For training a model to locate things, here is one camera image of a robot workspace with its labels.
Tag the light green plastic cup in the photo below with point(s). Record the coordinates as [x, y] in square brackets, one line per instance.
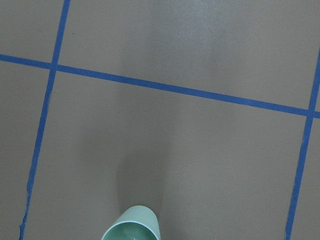
[136, 223]

